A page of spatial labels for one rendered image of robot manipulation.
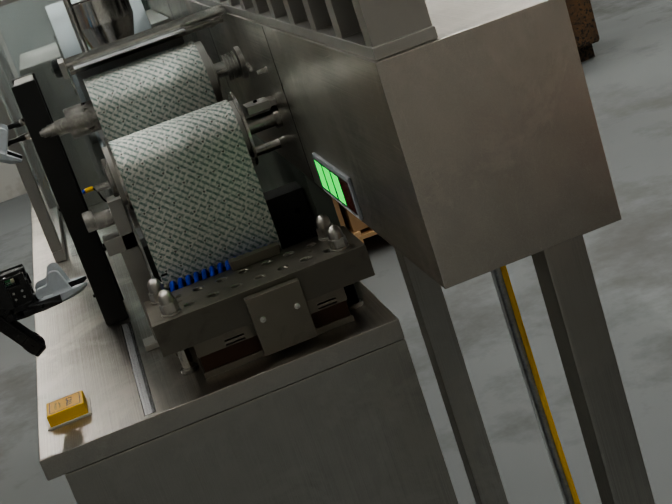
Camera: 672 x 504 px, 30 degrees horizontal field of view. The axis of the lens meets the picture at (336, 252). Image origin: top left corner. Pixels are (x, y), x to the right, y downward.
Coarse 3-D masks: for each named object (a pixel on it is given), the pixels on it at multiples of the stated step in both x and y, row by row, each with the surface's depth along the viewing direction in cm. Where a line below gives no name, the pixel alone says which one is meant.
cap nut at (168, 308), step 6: (162, 294) 218; (168, 294) 218; (162, 300) 218; (168, 300) 218; (174, 300) 219; (162, 306) 218; (168, 306) 218; (174, 306) 218; (162, 312) 219; (168, 312) 218; (174, 312) 218
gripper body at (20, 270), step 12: (0, 276) 228; (12, 276) 225; (24, 276) 229; (0, 288) 225; (12, 288) 225; (24, 288) 227; (0, 300) 227; (12, 300) 227; (24, 300) 227; (36, 300) 229; (0, 312) 228; (12, 312) 227
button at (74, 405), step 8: (80, 392) 228; (56, 400) 228; (64, 400) 227; (72, 400) 226; (80, 400) 224; (48, 408) 226; (56, 408) 224; (64, 408) 223; (72, 408) 223; (80, 408) 223; (48, 416) 222; (56, 416) 222; (64, 416) 223; (72, 416) 223; (56, 424) 223
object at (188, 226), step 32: (160, 192) 231; (192, 192) 232; (224, 192) 234; (256, 192) 235; (160, 224) 232; (192, 224) 234; (224, 224) 235; (256, 224) 237; (160, 256) 234; (192, 256) 235; (224, 256) 237
